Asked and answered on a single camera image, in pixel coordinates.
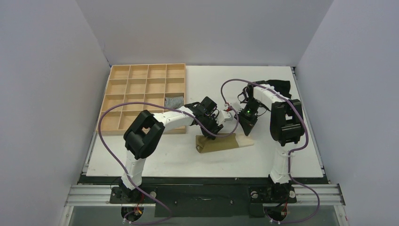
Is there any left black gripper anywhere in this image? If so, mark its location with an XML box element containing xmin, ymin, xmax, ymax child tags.
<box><xmin>200</xmin><ymin>113</ymin><xmax>223</xmax><ymax>139</ymax></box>

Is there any olive and cream underwear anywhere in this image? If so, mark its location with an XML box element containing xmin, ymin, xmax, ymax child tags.
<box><xmin>195</xmin><ymin>133</ymin><xmax>255</xmax><ymax>153</ymax></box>

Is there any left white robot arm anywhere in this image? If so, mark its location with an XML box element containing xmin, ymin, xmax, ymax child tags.
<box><xmin>119</xmin><ymin>97</ymin><xmax>231</xmax><ymax>202</ymax></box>

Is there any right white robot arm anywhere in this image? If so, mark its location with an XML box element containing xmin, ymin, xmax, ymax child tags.
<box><xmin>238</xmin><ymin>80</ymin><xmax>305</xmax><ymax>201</ymax></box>

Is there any rolled striped grey underwear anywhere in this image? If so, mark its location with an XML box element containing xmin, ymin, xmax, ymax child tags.
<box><xmin>164</xmin><ymin>96</ymin><xmax>184</xmax><ymax>109</ymax></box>

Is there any black underwear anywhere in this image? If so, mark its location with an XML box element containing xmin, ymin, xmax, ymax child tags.
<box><xmin>266</xmin><ymin>80</ymin><xmax>292</xmax><ymax>99</ymax></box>

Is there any wooden compartment tray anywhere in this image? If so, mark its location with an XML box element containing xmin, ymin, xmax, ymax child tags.
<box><xmin>100</xmin><ymin>64</ymin><xmax>186</xmax><ymax>135</ymax></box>

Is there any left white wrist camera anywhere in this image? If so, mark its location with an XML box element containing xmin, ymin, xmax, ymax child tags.
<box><xmin>216</xmin><ymin>110</ymin><xmax>234</xmax><ymax>125</ymax></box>

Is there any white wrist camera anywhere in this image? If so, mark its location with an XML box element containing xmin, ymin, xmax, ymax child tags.
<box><xmin>229</xmin><ymin>102</ymin><xmax>242</xmax><ymax>113</ymax></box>
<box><xmin>216</xmin><ymin>110</ymin><xmax>234</xmax><ymax>125</ymax></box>

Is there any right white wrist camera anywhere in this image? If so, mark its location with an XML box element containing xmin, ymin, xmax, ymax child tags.
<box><xmin>229</xmin><ymin>102</ymin><xmax>242</xmax><ymax>113</ymax></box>

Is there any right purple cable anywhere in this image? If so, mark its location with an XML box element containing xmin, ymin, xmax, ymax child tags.
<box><xmin>220</xmin><ymin>78</ymin><xmax>321</xmax><ymax>225</ymax></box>

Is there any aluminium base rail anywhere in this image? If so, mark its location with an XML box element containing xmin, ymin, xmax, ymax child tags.
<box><xmin>60</xmin><ymin>176</ymin><xmax>348</xmax><ymax>226</ymax></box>

